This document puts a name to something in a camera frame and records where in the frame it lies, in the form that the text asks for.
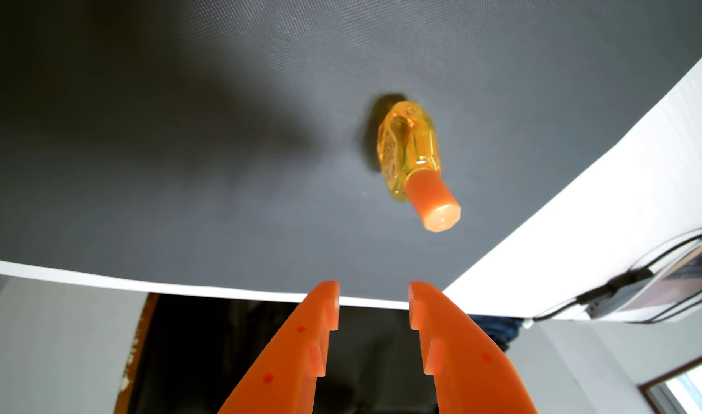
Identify brown window frame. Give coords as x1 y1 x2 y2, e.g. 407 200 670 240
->
637 346 702 414

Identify yellow eyedrop bottle orange cap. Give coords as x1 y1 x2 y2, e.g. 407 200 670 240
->
376 100 462 233

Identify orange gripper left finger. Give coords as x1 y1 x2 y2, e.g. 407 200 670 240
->
217 280 341 414

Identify laptop computer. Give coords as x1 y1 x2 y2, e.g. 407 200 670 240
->
585 240 702 324

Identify black cable with plug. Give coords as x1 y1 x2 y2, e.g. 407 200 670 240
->
531 227 702 323

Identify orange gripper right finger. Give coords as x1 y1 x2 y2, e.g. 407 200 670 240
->
408 281 539 414

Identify dark grey textured mat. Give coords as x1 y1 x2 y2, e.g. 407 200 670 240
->
0 0 702 303

